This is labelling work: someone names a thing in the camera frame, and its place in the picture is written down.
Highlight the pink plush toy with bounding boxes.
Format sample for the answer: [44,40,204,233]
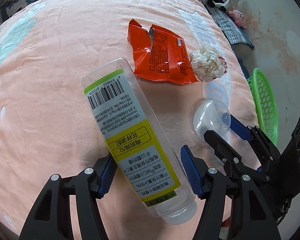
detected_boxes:
[228,9,247,29]

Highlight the clear plastic dome cup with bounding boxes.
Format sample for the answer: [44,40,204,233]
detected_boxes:
[190,99,231,144]

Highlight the white tissue ball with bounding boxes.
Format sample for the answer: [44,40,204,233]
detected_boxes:
[189,45,228,81]

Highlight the green plastic basket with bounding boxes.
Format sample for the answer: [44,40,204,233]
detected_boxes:
[247,68,279,145]

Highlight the orange red snack bag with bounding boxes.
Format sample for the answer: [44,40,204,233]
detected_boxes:
[127,19,197,85]

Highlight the cow plush toy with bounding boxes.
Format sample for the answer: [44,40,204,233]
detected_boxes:
[207,0,239,13]

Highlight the patterned blue cloth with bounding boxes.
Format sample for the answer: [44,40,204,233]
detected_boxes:
[205,5,255,50]

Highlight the clear bottle yellow green label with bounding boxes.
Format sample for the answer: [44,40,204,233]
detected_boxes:
[82,58,197,225]

